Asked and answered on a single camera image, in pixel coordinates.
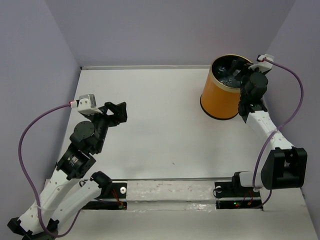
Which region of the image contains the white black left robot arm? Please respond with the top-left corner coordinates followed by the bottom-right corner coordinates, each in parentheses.
top-left (7, 98), bottom-right (128, 240)

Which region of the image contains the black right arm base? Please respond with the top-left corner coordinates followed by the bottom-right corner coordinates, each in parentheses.
top-left (212, 181), bottom-right (263, 210)

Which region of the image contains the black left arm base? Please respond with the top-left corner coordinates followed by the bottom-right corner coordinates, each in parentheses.
top-left (82, 182), bottom-right (128, 211)

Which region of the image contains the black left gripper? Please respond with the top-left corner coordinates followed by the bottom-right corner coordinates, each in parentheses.
top-left (86, 101), bottom-right (128, 152)

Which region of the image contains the orange cylindrical bin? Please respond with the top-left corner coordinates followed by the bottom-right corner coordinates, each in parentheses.
top-left (200, 54), bottom-right (251, 120)

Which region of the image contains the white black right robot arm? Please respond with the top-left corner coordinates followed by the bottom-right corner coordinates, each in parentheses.
top-left (230, 54), bottom-right (308, 196)

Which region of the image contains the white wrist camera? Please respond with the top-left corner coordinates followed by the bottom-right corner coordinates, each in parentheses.
top-left (77, 94), bottom-right (101, 115)
top-left (248, 54), bottom-right (275, 74)

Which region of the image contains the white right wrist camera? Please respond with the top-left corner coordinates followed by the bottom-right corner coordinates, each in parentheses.
top-left (248, 54), bottom-right (275, 74)

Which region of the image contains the metal rail strip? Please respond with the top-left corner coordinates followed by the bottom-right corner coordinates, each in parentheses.
top-left (112, 176), bottom-right (232, 182)

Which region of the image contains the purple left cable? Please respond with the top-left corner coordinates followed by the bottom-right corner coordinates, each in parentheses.
top-left (18, 102), bottom-right (83, 238)

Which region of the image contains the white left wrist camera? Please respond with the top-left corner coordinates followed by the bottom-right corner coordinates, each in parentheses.
top-left (77, 94), bottom-right (101, 115)

